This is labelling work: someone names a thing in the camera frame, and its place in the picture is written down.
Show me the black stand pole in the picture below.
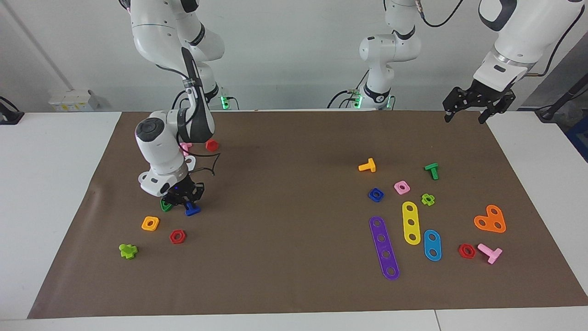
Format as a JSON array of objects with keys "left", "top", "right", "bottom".
[{"left": 535, "top": 74, "right": 588, "bottom": 122}]

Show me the brown table mat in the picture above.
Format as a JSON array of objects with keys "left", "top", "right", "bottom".
[{"left": 28, "top": 110, "right": 588, "bottom": 319}]

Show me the blue crate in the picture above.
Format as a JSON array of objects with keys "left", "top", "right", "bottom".
[{"left": 564, "top": 117, "right": 588, "bottom": 161}]

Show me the orange heart-shaped plastic plate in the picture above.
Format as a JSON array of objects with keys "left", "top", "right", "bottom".
[{"left": 474, "top": 205, "right": 507, "bottom": 234}]

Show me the yellow three-hole plastic plate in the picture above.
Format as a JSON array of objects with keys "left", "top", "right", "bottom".
[{"left": 402, "top": 201, "right": 421, "bottom": 245}]

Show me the blue two-hole plastic plate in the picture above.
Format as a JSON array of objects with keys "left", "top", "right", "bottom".
[{"left": 424, "top": 229, "right": 442, "bottom": 262}]

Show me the purple four-hole plastic strip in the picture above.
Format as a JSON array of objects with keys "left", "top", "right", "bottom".
[{"left": 369, "top": 216, "right": 400, "bottom": 280}]

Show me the white power strip box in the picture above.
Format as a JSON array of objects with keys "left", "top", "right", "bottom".
[{"left": 48, "top": 90, "right": 102, "bottom": 112}]

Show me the black table clamp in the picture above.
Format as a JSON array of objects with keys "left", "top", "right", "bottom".
[{"left": 0, "top": 96, "right": 25, "bottom": 125}]

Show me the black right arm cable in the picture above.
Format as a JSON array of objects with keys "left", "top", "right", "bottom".
[{"left": 172, "top": 46, "right": 222, "bottom": 177}]

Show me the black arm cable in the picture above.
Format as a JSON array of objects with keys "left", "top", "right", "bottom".
[
  {"left": 172, "top": 46, "right": 222, "bottom": 177},
  {"left": 416, "top": 0, "right": 588, "bottom": 77}
]

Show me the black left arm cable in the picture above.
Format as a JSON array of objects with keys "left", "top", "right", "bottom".
[{"left": 416, "top": 0, "right": 588, "bottom": 77}]

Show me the black right base cable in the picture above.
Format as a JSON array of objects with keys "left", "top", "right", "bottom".
[{"left": 171, "top": 89, "right": 191, "bottom": 111}]

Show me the black base cable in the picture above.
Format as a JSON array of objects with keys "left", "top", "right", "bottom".
[
  {"left": 171, "top": 89, "right": 191, "bottom": 111},
  {"left": 327, "top": 90, "right": 358, "bottom": 109}
]

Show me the black left base cable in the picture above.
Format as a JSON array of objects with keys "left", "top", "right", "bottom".
[{"left": 327, "top": 90, "right": 358, "bottom": 109}]

